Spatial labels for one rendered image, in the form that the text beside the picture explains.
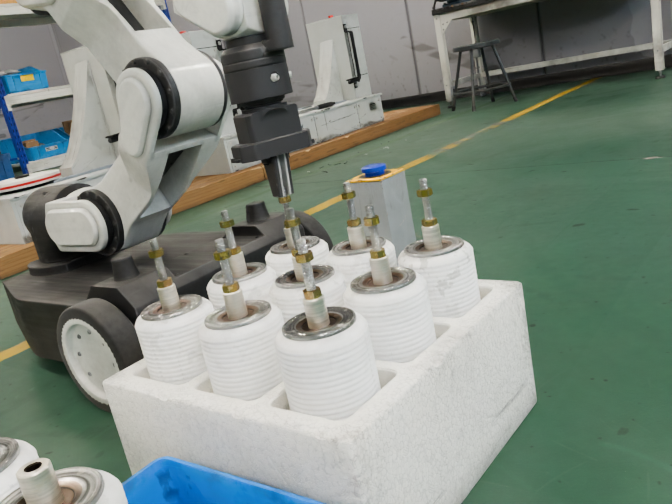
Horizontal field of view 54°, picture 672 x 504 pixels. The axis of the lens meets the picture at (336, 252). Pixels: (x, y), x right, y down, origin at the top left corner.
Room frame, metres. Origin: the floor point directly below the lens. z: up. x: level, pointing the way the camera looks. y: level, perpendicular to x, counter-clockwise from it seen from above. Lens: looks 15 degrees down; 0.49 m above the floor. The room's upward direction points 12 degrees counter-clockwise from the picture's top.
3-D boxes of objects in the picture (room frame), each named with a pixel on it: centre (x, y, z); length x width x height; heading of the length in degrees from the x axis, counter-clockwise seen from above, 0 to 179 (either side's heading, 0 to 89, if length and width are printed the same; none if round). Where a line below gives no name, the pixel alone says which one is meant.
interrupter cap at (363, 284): (0.70, -0.05, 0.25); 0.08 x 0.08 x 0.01
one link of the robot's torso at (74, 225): (1.45, 0.47, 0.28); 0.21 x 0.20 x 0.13; 50
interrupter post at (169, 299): (0.77, 0.21, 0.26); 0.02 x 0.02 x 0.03
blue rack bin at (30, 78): (5.67, 2.31, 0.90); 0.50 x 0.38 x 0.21; 52
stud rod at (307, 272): (0.61, 0.03, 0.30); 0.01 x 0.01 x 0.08
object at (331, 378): (0.61, 0.03, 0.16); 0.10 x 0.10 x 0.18
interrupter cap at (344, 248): (0.87, -0.03, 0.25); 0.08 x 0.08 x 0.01
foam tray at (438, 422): (0.78, 0.04, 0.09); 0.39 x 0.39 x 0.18; 50
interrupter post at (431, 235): (0.79, -0.12, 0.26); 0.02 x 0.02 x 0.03
